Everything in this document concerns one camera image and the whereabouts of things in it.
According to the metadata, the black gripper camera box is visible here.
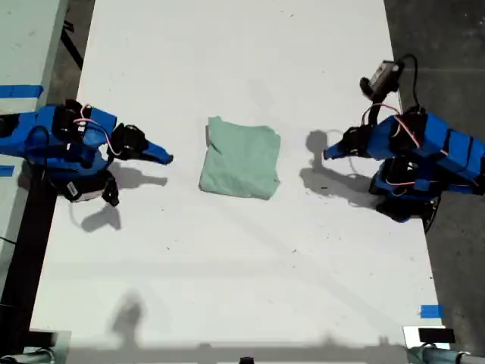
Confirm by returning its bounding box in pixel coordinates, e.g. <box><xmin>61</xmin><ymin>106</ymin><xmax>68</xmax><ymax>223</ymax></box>
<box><xmin>358</xmin><ymin>59</ymin><xmax>405</xmax><ymax>102</ymax></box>
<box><xmin>60</xmin><ymin>172</ymin><xmax>120</xmax><ymax>208</ymax></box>

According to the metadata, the grey metal tube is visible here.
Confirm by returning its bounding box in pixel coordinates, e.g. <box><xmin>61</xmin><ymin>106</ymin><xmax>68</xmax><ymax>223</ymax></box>
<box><xmin>407</xmin><ymin>345</ymin><xmax>485</xmax><ymax>364</ymax></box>
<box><xmin>0</xmin><ymin>347</ymin><xmax>54</xmax><ymax>364</ymax></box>

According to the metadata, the long blue tape strip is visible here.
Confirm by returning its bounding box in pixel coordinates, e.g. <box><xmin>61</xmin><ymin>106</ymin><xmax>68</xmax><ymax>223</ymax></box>
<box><xmin>0</xmin><ymin>85</ymin><xmax>45</xmax><ymax>99</ymax></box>

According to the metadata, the small black box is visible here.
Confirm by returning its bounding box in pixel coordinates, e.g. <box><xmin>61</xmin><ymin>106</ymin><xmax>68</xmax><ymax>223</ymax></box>
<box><xmin>418</xmin><ymin>328</ymin><xmax>455</xmax><ymax>344</ymax></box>
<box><xmin>28</xmin><ymin>331</ymin><xmax>56</xmax><ymax>347</ymax></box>

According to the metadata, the black table frame bar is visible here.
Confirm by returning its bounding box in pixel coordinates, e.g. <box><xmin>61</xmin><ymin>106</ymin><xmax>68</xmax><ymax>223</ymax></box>
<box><xmin>0</xmin><ymin>158</ymin><xmax>64</xmax><ymax>348</ymax></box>

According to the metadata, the pale green T-shirt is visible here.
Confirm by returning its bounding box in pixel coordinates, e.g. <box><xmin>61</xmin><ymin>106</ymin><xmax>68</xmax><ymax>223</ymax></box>
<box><xmin>198</xmin><ymin>115</ymin><xmax>282</xmax><ymax>201</ymax></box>

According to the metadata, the blue tape square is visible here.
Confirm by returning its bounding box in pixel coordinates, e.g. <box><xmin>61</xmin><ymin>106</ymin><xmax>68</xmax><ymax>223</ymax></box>
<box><xmin>419</xmin><ymin>304</ymin><xmax>445</xmax><ymax>319</ymax></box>

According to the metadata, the black camera stalk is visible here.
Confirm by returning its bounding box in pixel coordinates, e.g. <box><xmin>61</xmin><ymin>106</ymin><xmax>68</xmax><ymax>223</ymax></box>
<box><xmin>362</xmin><ymin>99</ymin><xmax>386</xmax><ymax>128</ymax></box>

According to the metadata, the black base cable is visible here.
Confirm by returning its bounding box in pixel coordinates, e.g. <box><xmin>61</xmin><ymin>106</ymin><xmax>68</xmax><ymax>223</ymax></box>
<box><xmin>423</xmin><ymin>195</ymin><xmax>443</xmax><ymax>234</ymax></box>

